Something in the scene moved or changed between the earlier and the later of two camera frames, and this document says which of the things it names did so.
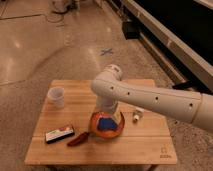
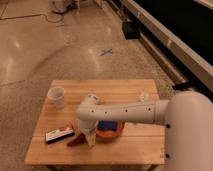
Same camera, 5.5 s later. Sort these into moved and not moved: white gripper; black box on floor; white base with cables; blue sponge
Moved: white gripper
Not moved: black box on floor; blue sponge; white base with cables
